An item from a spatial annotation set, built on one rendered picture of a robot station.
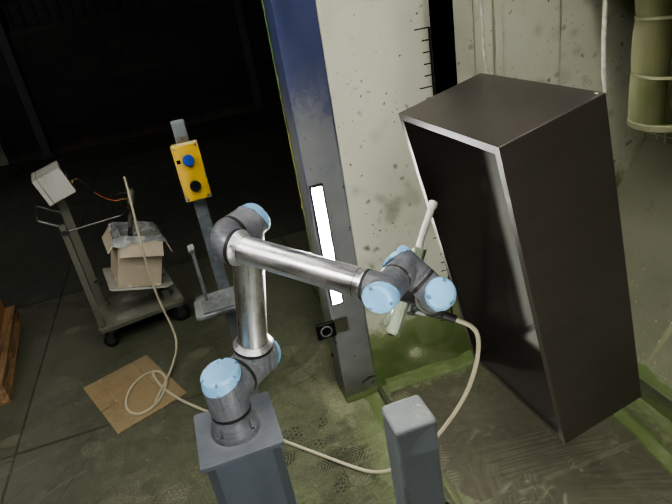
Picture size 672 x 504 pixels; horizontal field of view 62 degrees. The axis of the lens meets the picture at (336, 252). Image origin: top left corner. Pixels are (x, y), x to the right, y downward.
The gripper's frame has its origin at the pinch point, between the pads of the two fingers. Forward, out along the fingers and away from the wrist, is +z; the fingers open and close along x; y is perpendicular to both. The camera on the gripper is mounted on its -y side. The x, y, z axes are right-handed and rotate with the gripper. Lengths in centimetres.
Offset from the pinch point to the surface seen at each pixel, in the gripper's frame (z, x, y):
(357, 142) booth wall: 51, 69, -36
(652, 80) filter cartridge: 30, 131, 77
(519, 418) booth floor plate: 90, -24, 81
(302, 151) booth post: 47, 55, -58
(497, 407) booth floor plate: 99, -22, 72
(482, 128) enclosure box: -39, 49, -1
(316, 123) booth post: 42, 68, -56
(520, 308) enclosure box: 61, 23, 58
